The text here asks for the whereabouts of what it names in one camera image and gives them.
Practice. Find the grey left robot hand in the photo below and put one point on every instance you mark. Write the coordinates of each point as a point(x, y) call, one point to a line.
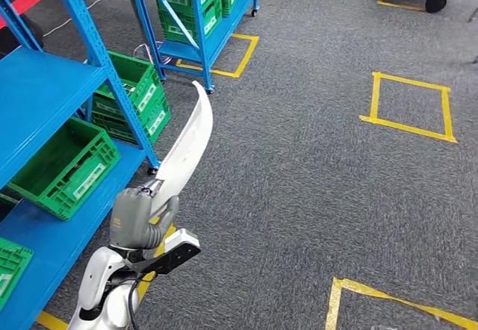
point(131, 219)

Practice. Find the white curved plastic part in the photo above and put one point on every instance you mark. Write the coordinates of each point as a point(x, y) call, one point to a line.
point(186, 149)

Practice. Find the clear plastic part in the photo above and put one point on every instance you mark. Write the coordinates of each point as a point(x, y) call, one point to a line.
point(143, 47)

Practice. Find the blue metal shelf rack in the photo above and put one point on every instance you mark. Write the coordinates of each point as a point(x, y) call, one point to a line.
point(37, 95)
point(220, 36)

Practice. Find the yellow floor tape strip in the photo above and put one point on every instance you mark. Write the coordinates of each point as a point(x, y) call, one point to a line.
point(52, 322)
point(168, 232)
point(399, 5)

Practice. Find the red barrier tape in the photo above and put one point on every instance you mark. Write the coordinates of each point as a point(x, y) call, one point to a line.
point(26, 1)

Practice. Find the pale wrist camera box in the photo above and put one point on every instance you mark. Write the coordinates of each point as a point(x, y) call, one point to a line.
point(175, 253)

